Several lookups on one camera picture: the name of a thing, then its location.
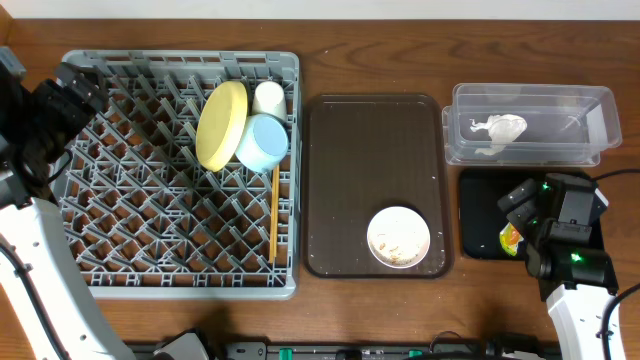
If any black plastic tray bin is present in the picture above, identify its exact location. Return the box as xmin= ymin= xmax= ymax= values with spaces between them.
xmin=457 ymin=167 xmax=606 ymax=261

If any white tissue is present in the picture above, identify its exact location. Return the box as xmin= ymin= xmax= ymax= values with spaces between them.
xmin=470 ymin=114 xmax=527 ymax=156

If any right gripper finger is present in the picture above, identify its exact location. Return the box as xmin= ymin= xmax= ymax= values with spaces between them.
xmin=497 ymin=179 xmax=538 ymax=213
xmin=506 ymin=200 xmax=538 ymax=235

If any light blue bowl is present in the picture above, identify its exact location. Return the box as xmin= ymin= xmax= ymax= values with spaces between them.
xmin=235 ymin=114 xmax=289 ymax=173

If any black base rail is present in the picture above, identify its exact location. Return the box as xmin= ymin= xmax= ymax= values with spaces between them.
xmin=127 ymin=329 xmax=562 ymax=360

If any yellow snack wrapper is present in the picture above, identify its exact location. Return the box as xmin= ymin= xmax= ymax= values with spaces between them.
xmin=499 ymin=223 xmax=524 ymax=257

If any clear plastic bin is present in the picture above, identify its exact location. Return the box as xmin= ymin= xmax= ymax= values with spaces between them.
xmin=442 ymin=83 xmax=622 ymax=167

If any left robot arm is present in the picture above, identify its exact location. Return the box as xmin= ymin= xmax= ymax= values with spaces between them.
xmin=1 ymin=47 xmax=134 ymax=359

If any wooden chopstick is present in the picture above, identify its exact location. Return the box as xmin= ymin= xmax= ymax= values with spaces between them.
xmin=267 ymin=167 xmax=279 ymax=265
xmin=270 ymin=167 xmax=282 ymax=264

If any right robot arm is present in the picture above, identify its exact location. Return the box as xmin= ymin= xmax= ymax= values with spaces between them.
xmin=497 ymin=173 xmax=629 ymax=359

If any grey plastic dishwasher rack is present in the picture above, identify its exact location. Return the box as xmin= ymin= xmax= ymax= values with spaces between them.
xmin=52 ymin=50 xmax=302 ymax=300

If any dark brown serving tray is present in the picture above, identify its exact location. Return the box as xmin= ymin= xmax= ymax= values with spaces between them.
xmin=301 ymin=94 xmax=453 ymax=280

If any yellow plate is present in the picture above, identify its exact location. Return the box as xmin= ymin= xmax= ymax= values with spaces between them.
xmin=196 ymin=81 xmax=248 ymax=172

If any white bowl with food scraps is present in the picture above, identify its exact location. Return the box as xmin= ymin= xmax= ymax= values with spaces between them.
xmin=366 ymin=206 xmax=431 ymax=269

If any white plastic cup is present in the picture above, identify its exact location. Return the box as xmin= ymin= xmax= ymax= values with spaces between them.
xmin=252 ymin=81 xmax=287 ymax=122

